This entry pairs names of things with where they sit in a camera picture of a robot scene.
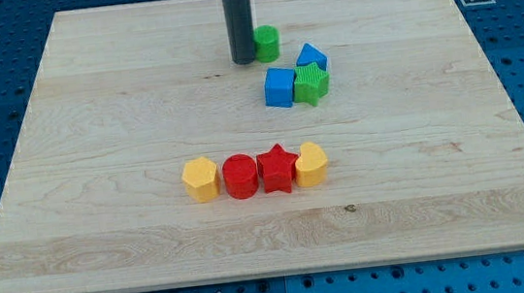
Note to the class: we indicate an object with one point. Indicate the light wooden board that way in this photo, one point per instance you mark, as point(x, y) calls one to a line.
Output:
point(425, 148)

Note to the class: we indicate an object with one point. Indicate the yellow hexagon block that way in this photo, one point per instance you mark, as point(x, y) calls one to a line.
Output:
point(201, 179)

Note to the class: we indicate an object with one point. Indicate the yellow half-moon block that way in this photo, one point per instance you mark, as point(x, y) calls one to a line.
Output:
point(311, 165)

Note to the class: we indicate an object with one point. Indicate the blue cube block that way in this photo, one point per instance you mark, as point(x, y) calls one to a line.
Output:
point(279, 86)

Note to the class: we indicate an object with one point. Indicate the green cylinder block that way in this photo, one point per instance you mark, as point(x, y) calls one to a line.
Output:
point(266, 40)

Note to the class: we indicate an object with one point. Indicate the red cylinder block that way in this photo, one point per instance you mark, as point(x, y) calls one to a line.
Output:
point(240, 176)

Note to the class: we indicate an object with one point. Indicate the green star block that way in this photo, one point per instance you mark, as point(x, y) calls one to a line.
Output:
point(310, 84)

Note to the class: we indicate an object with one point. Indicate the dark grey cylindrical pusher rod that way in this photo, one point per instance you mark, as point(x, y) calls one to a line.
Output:
point(238, 19)

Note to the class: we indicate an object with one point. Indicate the blue triangular block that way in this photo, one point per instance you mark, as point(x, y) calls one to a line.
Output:
point(310, 54)

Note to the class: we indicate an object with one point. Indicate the red star block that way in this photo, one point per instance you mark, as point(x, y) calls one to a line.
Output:
point(276, 168)

